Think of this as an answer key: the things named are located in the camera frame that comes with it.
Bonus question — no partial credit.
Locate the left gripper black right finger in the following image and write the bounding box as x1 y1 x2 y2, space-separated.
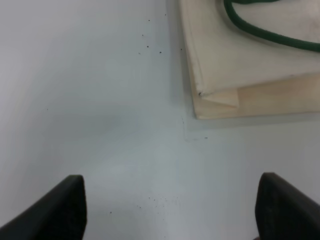
255 172 320 240

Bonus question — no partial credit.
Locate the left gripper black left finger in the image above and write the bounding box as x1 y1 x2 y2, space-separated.
0 175 87 240

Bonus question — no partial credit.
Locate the white linen bag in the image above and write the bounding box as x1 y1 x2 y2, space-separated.
179 0 320 120

